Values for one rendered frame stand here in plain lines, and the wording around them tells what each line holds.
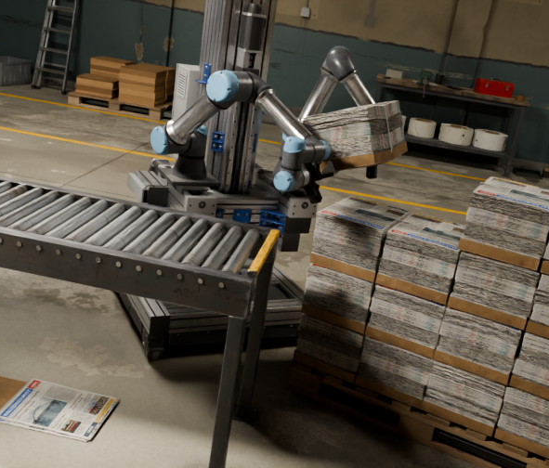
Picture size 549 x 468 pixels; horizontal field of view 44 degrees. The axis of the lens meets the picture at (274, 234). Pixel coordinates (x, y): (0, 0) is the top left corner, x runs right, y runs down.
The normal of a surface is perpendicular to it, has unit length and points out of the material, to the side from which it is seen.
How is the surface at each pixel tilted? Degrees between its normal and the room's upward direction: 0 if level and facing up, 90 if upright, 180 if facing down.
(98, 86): 89
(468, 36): 90
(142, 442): 0
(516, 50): 90
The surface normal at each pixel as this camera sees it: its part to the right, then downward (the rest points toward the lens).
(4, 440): 0.15, -0.94
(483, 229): -0.44, 0.23
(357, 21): -0.17, 0.30
